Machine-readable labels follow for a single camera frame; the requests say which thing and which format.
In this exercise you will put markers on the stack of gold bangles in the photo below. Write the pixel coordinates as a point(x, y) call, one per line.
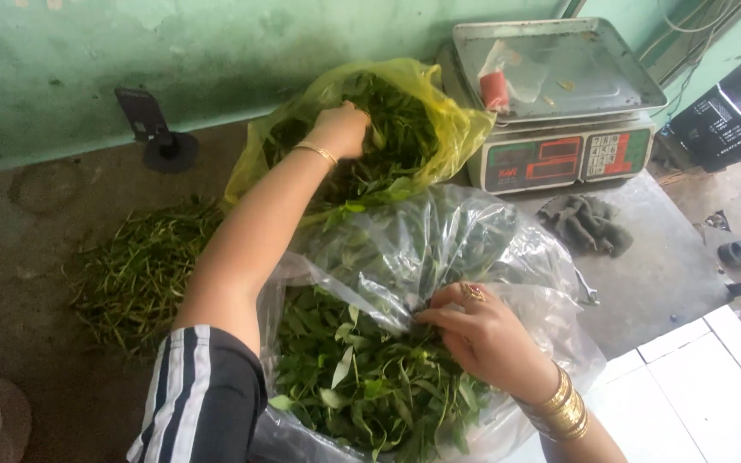
point(563, 411)

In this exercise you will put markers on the black white-striped sleeve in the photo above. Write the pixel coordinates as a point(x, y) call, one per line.
point(203, 398)

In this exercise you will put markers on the person's left fingers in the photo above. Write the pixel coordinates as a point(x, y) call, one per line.
point(359, 128)

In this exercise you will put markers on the person's right fingers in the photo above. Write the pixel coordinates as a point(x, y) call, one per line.
point(451, 316)

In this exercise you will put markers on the yellow plastic bag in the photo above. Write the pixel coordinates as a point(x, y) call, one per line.
point(457, 128)

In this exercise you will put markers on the large clear plastic bag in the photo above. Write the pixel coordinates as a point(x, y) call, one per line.
point(538, 263)

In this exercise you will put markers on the person's right hand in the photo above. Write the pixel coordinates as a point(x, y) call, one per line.
point(493, 341)

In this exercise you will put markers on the digital weighing scale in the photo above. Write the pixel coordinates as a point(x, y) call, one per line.
point(583, 77)

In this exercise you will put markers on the small clear plastic bag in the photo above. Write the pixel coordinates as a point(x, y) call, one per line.
point(528, 80)

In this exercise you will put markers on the green leafy stalks bunch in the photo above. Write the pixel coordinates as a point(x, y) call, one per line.
point(399, 132)

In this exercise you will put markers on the black phone stand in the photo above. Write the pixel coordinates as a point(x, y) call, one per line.
point(152, 125)

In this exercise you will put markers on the person's left hand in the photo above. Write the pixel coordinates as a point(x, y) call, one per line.
point(337, 128)

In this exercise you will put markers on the black printed sack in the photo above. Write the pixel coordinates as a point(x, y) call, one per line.
point(731, 116)

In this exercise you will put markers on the heap of picked green leaves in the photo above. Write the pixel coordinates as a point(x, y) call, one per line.
point(357, 386)

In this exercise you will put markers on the pile of trimmed green stems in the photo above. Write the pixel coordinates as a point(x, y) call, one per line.
point(139, 276)

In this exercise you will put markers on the red roll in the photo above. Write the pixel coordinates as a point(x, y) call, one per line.
point(494, 91)

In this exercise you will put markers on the grey crumpled cloth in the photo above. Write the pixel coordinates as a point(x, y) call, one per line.
point(586, 222)

